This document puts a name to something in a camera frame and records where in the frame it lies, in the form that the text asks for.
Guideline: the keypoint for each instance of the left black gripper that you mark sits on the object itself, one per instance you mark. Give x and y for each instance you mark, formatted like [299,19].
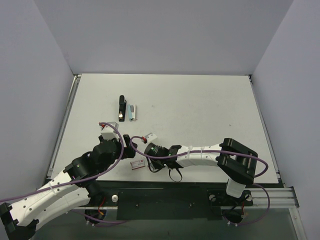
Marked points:
[127,143]

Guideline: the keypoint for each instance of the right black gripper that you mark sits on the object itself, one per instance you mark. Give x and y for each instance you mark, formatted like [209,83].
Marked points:
[147,149]

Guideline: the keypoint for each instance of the black stapler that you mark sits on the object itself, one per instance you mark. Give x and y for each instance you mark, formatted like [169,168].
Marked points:
[122,108]

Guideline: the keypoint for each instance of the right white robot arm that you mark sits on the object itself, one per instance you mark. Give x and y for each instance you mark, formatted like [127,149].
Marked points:
[236,160]

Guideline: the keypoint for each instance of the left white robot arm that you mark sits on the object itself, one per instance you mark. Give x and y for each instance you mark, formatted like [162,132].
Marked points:
[73,187]

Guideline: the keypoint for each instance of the red white staple box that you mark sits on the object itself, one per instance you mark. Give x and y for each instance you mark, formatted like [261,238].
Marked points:
[137,164]

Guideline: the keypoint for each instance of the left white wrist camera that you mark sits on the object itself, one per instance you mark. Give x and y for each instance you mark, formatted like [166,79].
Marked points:
[107,132]

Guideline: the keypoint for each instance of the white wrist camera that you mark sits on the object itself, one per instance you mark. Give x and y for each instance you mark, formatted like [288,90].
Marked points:
[152,138]
[107,132]

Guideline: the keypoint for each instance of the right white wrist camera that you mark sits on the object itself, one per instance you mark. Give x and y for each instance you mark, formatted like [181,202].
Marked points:
[152,138]

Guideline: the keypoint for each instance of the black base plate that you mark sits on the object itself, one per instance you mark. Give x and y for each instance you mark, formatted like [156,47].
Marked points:
[134,200]

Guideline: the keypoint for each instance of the aluminium rail frame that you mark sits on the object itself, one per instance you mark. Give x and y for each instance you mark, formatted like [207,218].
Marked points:
[280,198]

